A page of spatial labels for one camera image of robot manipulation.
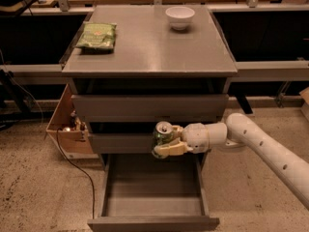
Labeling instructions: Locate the grey bottom drawer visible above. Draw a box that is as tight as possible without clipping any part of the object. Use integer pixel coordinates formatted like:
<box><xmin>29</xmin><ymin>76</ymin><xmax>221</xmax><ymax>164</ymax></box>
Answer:
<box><xmin>88</xmin><ymin>154</ymin><xmax>219</xmax><ymax>232</ymax></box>

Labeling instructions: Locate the white bowl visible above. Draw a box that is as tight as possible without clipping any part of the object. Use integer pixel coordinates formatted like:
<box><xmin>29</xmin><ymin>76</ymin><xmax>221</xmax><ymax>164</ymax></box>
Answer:
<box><xmin>165</xmin><ymin>6</ymin><xmax>195</xmax><ymax>30</ymax></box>

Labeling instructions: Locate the grey drawer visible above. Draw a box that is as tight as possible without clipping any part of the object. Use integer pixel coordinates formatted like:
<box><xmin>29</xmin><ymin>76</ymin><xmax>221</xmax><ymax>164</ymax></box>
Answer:
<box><xmin>71</xmin><ymin>94</ymin><xmax>228</xmax><ymax>123</ymax></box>
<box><xmin>88</xmin><ymin>154</ymin><xmax>219</xmax><ymax>232</ymax></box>
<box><xmin>89</xmin><ymin>122</ymin><xmax>156</xmax><ymax>154</ymax></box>

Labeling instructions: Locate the green chip bag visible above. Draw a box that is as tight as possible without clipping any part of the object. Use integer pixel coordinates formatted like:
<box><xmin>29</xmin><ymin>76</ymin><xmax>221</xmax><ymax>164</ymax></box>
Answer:
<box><xmin>75</xmin><ymin>22</ymin><xmax>117</xmax><ymax>50</ymax></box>

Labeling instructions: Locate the green soda can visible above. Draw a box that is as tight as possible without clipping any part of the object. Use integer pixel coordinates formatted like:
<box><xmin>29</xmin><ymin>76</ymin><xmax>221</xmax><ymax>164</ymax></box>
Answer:
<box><xmin>152</xmin><ymin>121</ymin><xmax>173</xmax><ymax>159</ymax></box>

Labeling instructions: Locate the grey drawer cabinet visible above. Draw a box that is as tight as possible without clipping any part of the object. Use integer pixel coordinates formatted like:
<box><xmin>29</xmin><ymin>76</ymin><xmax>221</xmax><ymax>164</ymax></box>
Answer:
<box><xmin>61</xmin><ymin>5</ymin><xmax>239</xmax><ymax>166</ymax></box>

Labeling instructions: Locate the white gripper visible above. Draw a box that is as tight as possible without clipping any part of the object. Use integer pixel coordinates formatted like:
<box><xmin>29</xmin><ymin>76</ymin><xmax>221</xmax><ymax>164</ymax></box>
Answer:
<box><xmin>152</xmin><ymin>123</ymin><xmax>211</xmax><ymax>159</ymax></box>

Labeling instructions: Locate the wooden box on floor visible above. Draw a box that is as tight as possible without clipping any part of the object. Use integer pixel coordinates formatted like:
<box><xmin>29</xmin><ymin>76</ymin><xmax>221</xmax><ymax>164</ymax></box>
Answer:
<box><xmin>46</xmin><ymin>84</ymin><xmax>95</xmax><ymax>159</ymax></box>

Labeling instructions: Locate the grey middle drawer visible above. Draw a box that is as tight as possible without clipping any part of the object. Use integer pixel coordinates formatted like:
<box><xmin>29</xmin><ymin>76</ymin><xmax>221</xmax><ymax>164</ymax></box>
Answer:
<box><xmin>89</xmin><ymin>122</ymin><xmax>156</xmax><ymax>154</ymax></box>

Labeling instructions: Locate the grey top drawer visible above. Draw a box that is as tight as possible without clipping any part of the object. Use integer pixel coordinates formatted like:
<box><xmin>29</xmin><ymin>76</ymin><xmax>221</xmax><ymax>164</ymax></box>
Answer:
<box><xmin>71</xmin><ymin>94</ymin><xmax>228</xmax><ymax>123</ymax></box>

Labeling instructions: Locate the black floor cable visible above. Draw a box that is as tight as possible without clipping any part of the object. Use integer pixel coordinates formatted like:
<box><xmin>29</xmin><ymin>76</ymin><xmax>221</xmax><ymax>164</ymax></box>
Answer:
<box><xmin>55</xmin><ymin>128</ymin><xmax>97</xmax><ymax>220</ymax></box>

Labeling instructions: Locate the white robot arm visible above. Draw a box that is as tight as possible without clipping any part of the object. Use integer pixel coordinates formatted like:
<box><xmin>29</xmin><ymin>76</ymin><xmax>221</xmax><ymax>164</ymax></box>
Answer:
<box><xmin>152</xmin><ymin>113</ymin><xmax>309</xmax><ymax>208</ymax></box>

